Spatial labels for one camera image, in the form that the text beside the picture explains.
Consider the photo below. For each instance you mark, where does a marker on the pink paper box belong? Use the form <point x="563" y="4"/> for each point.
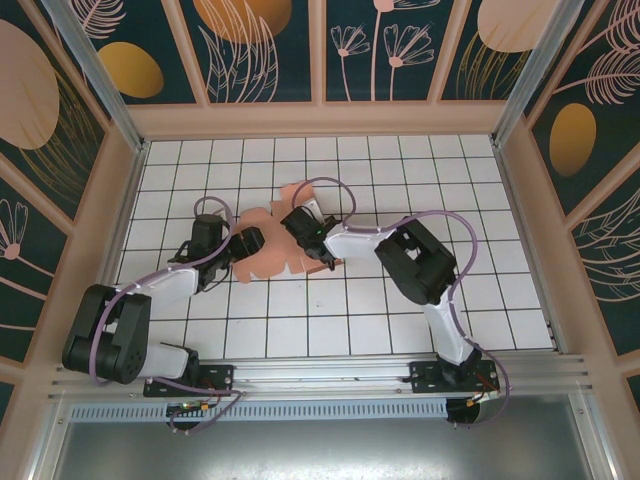
<point x="272" y="255"/>

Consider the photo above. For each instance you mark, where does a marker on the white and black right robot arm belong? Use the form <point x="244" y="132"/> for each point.
<point x="350" y="245"/>

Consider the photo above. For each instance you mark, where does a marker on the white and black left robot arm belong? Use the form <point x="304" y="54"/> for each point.
<point x="170" y="285"/>

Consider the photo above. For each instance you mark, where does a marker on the small green circuit board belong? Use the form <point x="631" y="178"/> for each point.
<point x="192" y="407"/>

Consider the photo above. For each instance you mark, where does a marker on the grey metal sheet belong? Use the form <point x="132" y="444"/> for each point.
<point x="325" y="450"/>

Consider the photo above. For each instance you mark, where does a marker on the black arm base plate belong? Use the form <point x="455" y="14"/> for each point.
<point x="422" y="375"/>
<point x="220" y="375"/>

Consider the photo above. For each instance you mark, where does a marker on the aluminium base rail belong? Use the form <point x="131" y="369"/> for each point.
<point x="325" y="372"/>

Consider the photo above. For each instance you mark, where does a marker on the aluminium frame post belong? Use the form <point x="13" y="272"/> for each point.
<point x="530" y="65"/>
<point x="100" y="75"/>

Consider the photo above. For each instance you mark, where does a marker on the short aluminium side rail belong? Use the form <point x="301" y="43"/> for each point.
<point x="557" y="335"/>

